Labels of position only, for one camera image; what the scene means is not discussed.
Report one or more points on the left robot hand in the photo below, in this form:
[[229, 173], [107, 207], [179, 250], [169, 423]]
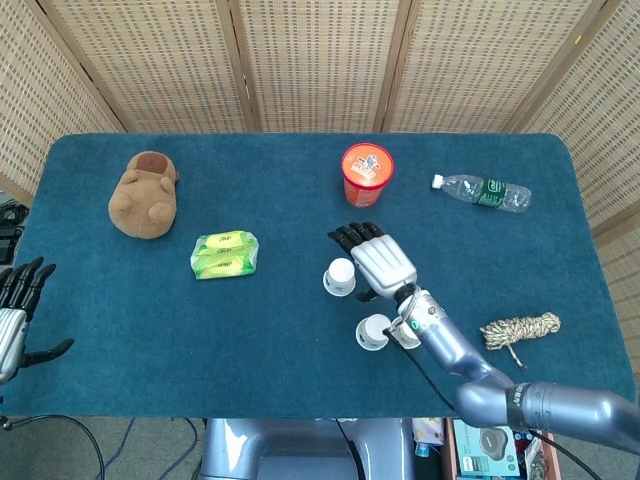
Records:
[[15, 305]]

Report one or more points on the green snack packet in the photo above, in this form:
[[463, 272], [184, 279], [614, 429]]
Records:
[[225, 255]]

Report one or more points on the colourful snack package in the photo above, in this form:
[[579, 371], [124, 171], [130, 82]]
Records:
[[428, 432]]

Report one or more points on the clear plastic water bottle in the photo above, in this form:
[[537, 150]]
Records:
[[492, 192]]

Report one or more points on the blue carpet table cloth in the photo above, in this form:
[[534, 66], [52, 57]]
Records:
[[200, 340]]

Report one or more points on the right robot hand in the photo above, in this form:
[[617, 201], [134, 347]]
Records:
[[382, 262]]

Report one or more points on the brown plush toy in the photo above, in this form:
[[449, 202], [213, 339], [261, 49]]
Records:
[[140, 200]]

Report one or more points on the black equipment pile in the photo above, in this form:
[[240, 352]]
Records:
[[10, 240]]

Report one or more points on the teal product box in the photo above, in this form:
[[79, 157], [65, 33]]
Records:
[[485, 445]]

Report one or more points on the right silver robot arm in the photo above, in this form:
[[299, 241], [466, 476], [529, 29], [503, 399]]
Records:
[[450, 345]]

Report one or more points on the silver robot torso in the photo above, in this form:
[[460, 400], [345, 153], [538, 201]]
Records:
[[235, 450]]

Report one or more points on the white cup blue flower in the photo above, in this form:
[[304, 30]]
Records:
[[339, 272], [371, 330]]

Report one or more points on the orange lidded snack tub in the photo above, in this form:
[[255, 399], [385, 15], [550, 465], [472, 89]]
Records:
[[367, 167]]

